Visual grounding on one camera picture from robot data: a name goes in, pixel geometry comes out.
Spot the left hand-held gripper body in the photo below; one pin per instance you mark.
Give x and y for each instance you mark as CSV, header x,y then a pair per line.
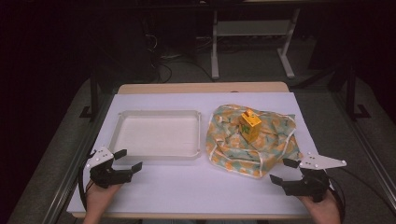
x,y
104,177

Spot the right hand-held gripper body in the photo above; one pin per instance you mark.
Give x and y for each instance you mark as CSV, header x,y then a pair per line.
x,y
311,186

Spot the white plastic tray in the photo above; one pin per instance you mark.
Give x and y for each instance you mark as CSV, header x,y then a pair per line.
x,y
155,137

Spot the yellow juice carton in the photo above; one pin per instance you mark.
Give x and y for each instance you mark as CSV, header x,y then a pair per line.
x,y
250,127

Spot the person's left hand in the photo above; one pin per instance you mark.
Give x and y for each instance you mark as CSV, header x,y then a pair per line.
x,y
98,199

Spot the person's right hand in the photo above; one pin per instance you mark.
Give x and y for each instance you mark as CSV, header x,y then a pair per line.
x,y
325,213

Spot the white table mat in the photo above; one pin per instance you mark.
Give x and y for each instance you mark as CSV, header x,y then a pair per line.
x,y
186,186

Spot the orange green patterned cloth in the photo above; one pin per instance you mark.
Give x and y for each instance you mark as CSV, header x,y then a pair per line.
x,y
230,149

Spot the black metal stand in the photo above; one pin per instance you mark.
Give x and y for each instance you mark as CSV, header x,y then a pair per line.
x,y
94,96
351,93

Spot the grey metal rail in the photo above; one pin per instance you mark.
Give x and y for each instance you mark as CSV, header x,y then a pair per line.
x,y
77,161
367,149

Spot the white metal desk frame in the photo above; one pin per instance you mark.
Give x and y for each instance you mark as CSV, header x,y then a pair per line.
x,y
214,46

